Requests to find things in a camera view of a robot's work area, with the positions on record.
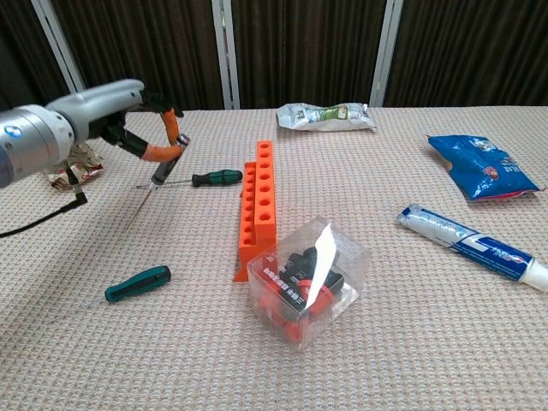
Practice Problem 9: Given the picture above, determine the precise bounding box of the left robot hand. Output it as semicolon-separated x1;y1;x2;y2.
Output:
45;78;192;163

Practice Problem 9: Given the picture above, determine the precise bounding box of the metal handled screwdriver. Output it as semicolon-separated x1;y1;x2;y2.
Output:
127;133;192;232

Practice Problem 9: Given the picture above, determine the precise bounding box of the orange tool holder rack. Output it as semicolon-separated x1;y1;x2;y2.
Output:
233;140;279;284

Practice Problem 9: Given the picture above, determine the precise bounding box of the gold red wrapper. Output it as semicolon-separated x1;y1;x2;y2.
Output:
45;143;105;189

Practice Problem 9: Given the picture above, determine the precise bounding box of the silver snack packet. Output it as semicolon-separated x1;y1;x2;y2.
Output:
276;102;378;133

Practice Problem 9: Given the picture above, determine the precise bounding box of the clear plastic box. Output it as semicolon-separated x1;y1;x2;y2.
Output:
246;216;372;353

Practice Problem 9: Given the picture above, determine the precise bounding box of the blue snack bag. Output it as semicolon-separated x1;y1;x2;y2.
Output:
425;134;548;202

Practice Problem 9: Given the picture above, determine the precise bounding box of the blue white toothpaste tube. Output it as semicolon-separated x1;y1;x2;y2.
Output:
396;203;548;295

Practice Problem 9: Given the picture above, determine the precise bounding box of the beige woven tablecloth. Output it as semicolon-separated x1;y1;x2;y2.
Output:
0;105;548;411

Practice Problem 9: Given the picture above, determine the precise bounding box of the white frame post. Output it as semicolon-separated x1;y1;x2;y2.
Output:
30;0;86;94
368;0;406;108
211;0;241;110

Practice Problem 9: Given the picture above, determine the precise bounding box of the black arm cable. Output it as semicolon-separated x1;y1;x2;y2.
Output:
0;160;89;240

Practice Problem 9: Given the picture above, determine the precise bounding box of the green black handled screwdriver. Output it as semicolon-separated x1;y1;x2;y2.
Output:
135;169;244;189

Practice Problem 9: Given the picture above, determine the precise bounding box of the teal handled screwdriver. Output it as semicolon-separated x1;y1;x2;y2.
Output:
46;265;172;325

